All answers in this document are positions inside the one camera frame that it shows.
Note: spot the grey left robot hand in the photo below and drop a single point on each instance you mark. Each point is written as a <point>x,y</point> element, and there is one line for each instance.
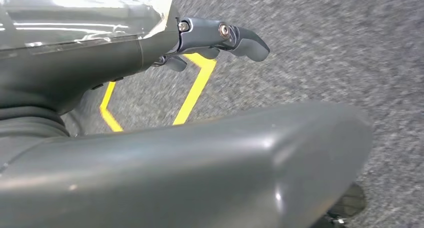
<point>132,186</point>

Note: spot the yellow floor tape square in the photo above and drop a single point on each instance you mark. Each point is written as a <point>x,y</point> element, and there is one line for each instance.
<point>195,90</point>

